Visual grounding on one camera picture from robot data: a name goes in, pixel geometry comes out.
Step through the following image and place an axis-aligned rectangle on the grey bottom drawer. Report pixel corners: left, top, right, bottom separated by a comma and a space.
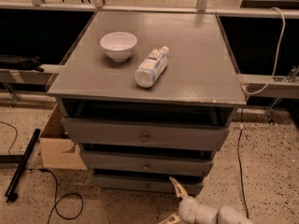
93, 174, 203, 194

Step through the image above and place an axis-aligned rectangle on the black floor cable right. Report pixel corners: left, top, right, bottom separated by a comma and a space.
236, 107, 250, 219

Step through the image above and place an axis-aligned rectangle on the grey top drawer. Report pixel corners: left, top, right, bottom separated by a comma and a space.
62, 118, 229, 151

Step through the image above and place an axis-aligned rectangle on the black metal bar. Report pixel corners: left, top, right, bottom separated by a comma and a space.
5, 129, 41, 203

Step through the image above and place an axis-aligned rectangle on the white hanging cable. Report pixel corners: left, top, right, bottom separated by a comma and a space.
241, 7, 287, 97

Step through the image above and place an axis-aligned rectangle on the black cloth on rail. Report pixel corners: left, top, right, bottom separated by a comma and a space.
0, 55, 44, 72

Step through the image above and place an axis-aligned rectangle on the metal rail frame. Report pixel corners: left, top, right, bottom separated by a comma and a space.
0, 0, 299, 126

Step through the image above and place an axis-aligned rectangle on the black floor cable left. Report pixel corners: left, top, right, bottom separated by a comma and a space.
0, 120, 85, 224

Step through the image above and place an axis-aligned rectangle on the grey middle drawer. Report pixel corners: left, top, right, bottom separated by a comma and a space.
80, 151, 213, 176

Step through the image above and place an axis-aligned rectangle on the grey wooden drawer cabinet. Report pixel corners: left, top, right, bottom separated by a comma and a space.
46, 10, 248, 198

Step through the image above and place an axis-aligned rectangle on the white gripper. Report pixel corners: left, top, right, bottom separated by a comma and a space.
158, 176, 199, 224

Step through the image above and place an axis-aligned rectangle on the brown cardboard box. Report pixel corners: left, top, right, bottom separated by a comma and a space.
39, 105, 87, 170

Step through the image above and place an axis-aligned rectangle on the black floor cable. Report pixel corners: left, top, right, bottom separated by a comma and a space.
0, 120, 85, 224
236, 107, 250, 219

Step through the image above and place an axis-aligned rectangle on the white ceramic bowl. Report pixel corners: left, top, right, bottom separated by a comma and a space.
100, 32, 137, 62

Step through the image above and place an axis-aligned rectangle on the white plastic bottle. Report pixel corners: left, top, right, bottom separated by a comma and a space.
135, 47, 169, 88

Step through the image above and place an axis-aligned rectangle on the grey drawer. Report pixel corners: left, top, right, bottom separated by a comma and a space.
93, 174, 203, 194
80, 151, 213, 176
62, 118, 229, 151

